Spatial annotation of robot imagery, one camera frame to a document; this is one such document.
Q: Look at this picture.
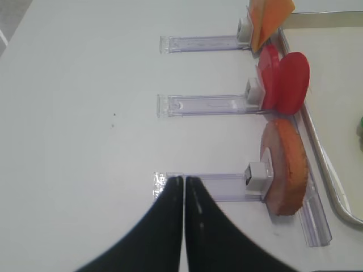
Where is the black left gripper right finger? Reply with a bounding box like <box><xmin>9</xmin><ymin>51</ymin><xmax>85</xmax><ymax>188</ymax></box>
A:
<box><xmin>185</xmin><ymin>176</ymin><xmax>294</xmax><ymax>271</ymax></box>

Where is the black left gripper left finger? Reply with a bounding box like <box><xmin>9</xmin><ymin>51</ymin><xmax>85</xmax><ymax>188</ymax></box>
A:
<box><xmin>78</xmin><ymin>176</ymin><xmax>183</xmax><ymax>271</ymax></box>

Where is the red tomato slice inner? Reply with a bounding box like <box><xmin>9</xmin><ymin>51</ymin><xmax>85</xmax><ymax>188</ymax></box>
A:
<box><xmin>276</xmin><ymin>52</ymin><xmax>310</xmax><ymax>115</ymax></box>

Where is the red tomato slice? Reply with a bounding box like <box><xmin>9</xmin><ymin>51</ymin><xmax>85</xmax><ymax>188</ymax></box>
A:
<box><xmin>276</xmin><ymin>52</ymin><xmax>310</xmax><ymax>115</ymax></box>
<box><xmin>258</xmin><ymin>44</ymin><xmax>280</xmax><ymax>110</ymax></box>

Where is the green lettuce leaf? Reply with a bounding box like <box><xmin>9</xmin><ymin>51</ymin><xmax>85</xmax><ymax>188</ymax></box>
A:
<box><xmin>356</xmin><ymin>117</ymin><xmax>363</xmax><ymax>150</ymax></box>

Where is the red tomato slice outer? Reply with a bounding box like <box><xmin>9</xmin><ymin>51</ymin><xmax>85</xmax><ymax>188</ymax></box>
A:
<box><xmin>258</xmin><ymin>44</ymin><xmax>280</xmax><ymax>110</ymax></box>

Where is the orange cheese slice left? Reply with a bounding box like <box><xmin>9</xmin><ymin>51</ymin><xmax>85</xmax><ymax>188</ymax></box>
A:
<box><xmin>248</xmin><ymin>0</ymin><xmax>268</xmax><ymax>53</ymax></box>

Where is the orange cheese slice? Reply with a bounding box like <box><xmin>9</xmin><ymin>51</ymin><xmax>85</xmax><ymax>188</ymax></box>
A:
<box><xmin>258</xmin><ymin>0</ymin><xmax>295</xmax><ymax>49</ymax></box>
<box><xmin>248</xmin><ymin>0</ymin><xmax>268</xmax><ymax>53</ymax></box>

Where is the orange cheese slice right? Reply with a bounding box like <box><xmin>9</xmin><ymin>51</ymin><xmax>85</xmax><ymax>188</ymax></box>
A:
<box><xmin>258</xmin><ymin>0</ymin><xmax>295</xmax><ymax>49</ymax></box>

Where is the metal tray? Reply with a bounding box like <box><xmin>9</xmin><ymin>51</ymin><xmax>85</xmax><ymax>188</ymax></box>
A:
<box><xmin>278</xmin><ymin>11</ymin><xmax>362</xmax><ymax>226</ymax></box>

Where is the clear bread pusher rail left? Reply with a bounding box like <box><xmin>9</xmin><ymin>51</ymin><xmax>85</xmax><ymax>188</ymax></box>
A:
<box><xmin>153</xmin><ymin>148</ymin><xmax>274</xmax><ymax>202</ymax></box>

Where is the clear left front rail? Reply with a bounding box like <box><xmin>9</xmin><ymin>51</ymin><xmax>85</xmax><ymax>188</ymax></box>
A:
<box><xmin>266</xmin><ymin>36</ymin><xmax>333</xmax><ymax>248</ymax></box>

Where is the clear tomato pusher rail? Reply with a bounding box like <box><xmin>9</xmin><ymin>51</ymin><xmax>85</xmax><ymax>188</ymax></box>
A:
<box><xmin>156</xmin><ymin>78</ymin><xmax>266</xmax><ymax>118</ymax></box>

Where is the clear cheese pusher rail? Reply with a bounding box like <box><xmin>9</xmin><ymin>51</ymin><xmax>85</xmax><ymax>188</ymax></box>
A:
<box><xmin>159</xmin><ymin>17</ymin><xmax>254</xmax><ymax>54</ymax></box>

